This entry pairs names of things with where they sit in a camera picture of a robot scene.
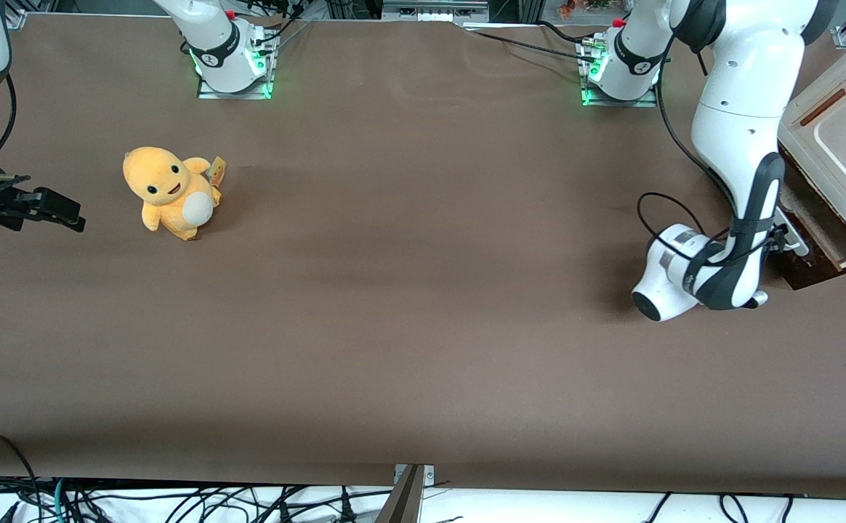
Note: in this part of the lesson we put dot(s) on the brown table cover sheet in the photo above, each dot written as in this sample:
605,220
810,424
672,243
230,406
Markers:
423,290

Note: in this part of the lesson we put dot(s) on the silver metal bracket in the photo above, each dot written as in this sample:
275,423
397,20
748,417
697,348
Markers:
429,476

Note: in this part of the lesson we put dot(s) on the orange plush toy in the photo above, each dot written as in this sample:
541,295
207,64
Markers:
165,185

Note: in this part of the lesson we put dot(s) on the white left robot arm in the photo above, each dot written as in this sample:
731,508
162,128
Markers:
735,109

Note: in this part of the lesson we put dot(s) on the grey metal bar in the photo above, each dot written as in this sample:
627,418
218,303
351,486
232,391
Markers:
403,501

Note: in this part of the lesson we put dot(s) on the yellow plush toy tag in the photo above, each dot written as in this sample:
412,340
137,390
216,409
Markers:
217,171

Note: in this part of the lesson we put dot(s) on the brown drawer with wood interior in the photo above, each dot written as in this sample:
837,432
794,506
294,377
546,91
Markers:
841,254

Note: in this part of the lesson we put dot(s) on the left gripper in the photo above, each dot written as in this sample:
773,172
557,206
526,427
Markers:
781,237

